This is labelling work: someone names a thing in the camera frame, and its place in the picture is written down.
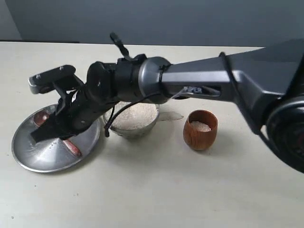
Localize brown wooden cup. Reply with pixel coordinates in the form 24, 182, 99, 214
183, 110, 218, 151

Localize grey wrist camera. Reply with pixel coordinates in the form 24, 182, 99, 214
28, 65, 76, 94

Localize dark wooden spoon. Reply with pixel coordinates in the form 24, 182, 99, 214
33, 111, 82, 157

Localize round steel plate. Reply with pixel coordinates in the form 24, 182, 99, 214
11, 114, 101, 173

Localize steel bowl of rice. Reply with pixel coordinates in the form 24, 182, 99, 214
110, 104, 160, 140

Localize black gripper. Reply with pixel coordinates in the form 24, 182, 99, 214
30, 61, 117, 143

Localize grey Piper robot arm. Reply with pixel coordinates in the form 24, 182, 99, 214
28, 33, 304, 172

